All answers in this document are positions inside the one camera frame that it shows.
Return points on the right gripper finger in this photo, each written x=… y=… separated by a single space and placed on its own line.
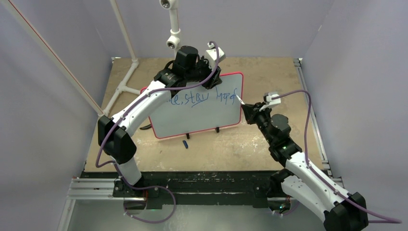
x=253 y=107
x=249 y=116

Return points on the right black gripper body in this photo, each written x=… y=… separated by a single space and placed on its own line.
x=261 y=118

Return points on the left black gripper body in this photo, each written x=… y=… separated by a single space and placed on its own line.
x=204 y=70

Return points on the white marker pen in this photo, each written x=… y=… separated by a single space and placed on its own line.
x=240 y=100

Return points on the red framed whiteboard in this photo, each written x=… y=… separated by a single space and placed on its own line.
x=199 y=109

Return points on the blue marker cap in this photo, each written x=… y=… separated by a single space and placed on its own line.
x=185 y=144

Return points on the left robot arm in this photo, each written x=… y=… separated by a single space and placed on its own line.
x=187 y=70

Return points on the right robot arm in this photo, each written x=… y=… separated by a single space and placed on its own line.
x=336 y=207

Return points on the black whiteboard stand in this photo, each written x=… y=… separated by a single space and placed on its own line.
x=213 y=130

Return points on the black pliers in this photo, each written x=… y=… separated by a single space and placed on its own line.
x=149 y=126

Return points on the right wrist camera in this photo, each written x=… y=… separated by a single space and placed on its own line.
x=271 y=99

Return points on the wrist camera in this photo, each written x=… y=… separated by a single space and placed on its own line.
x=212 y=54
x=271 y=99

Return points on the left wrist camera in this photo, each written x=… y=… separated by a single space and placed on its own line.
x=212 y=54

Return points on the white pvc pipe frame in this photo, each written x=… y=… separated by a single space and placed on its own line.
x=173 y=43

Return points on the aluminium table frame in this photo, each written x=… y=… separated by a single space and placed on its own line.
x=194 y=92

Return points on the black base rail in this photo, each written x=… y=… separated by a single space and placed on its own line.
x=158 y=188

